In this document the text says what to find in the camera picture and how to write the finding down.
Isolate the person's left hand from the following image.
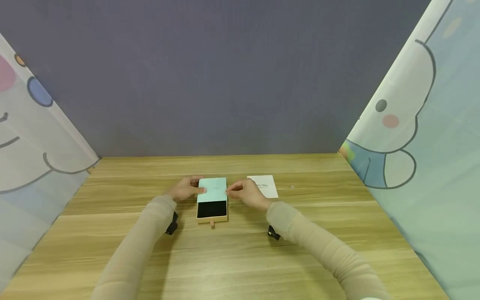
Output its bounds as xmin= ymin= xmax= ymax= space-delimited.
xmin=167 ymin=175 xmax=207 ymax=202

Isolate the person's right hand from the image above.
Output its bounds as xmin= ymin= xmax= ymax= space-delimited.
xmin=225 ymin=178 xmax=274 ymax=212

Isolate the mint green box sleeve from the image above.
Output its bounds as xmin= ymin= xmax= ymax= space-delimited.
xmin=196 ymin=177 xmax=228 ymax=204

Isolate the person's right forearm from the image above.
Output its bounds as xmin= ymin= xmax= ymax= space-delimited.
xmin=265 ymin=200 xmax=393 ymax=300

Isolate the person's left forearm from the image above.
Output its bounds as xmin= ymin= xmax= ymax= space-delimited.
xmin=90 ymin=195 xmax=178 ymax=300

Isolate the beige drawer tray black lining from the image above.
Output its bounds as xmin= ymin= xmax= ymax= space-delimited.
xmin=196 ymin=200 xmax=229 ymax=228

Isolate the white card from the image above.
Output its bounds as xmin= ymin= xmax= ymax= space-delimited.
xmin=247 ymin=175 xmax=279 ymax=199

